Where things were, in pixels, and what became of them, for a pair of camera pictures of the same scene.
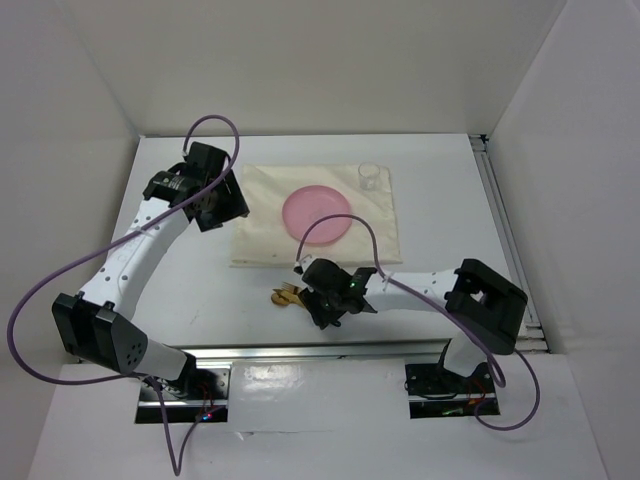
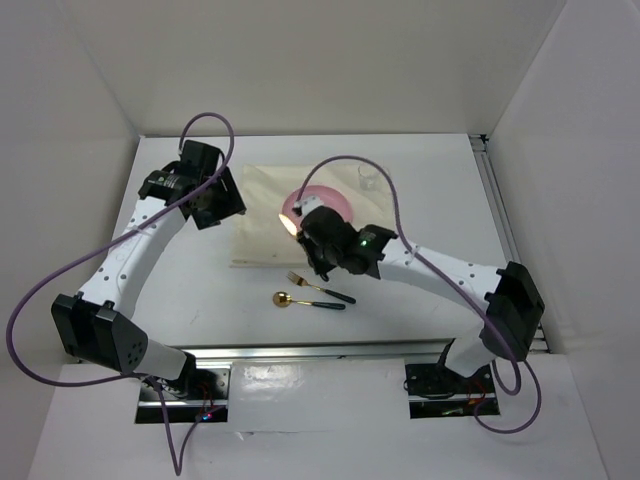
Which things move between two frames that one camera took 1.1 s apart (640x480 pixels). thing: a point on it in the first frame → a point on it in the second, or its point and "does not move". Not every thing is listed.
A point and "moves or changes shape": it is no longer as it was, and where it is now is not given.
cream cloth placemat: [263, 238] does not move
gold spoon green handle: [285, 298] does not move
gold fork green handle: [290, 287] moves or changes shape
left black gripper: [234, 206] does not move
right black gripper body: [329, 302] → [323, 259]
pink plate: [306, 206] does not move
